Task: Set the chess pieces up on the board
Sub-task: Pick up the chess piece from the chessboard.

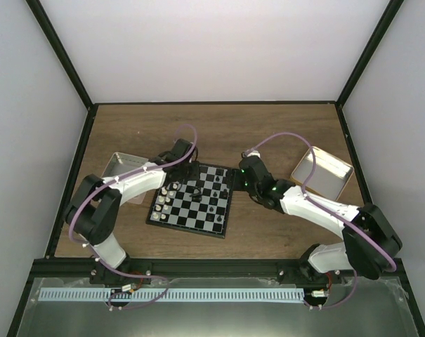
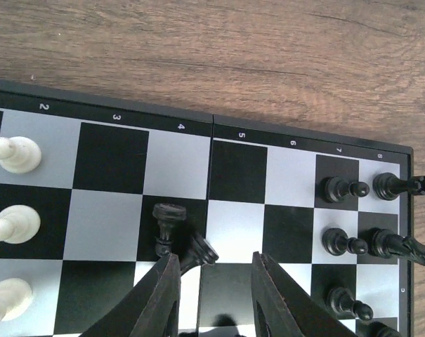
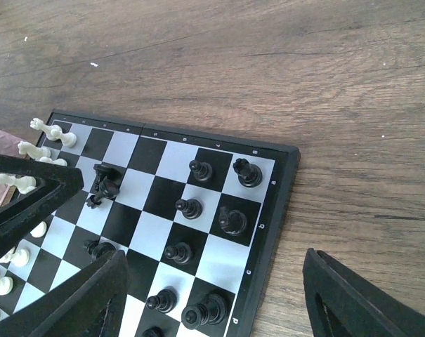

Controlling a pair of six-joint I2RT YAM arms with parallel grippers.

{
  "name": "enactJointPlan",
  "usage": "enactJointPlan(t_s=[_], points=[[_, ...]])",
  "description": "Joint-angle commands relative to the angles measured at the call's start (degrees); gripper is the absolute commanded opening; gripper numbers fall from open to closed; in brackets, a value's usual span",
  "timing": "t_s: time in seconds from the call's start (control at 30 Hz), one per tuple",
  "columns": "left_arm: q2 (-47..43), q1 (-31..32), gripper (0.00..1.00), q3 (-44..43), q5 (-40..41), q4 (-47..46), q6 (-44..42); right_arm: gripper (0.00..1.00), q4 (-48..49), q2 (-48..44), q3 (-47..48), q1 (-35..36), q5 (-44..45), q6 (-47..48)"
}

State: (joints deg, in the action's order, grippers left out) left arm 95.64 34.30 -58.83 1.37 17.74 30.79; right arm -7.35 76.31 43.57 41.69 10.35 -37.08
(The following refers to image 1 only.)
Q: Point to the black frame post left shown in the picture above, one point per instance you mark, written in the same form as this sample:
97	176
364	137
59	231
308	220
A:
56	44

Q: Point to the black frame post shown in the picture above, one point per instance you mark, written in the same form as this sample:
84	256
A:
387	17
56	44

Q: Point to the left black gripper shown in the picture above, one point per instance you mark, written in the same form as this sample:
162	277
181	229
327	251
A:
190	170

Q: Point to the black white chessboard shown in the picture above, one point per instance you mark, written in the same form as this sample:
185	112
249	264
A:
190	216

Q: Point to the black frame post right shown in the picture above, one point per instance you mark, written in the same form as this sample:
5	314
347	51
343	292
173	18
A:
387	17

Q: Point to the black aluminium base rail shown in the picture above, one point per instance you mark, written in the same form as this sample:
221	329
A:
284	271

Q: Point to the gold square tin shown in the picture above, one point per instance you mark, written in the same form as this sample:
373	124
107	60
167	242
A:
330	177

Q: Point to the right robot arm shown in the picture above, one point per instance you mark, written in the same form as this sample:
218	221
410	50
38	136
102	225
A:
369	242

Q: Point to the pink square tin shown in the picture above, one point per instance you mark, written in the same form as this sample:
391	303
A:
121	163

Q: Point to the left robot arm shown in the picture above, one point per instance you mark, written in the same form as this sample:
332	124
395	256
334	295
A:
93	210

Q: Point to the light blue slotted cable duct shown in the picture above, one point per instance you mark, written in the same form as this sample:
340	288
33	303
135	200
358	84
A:
281	295

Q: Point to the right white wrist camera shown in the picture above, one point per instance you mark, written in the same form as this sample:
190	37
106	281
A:
250	153

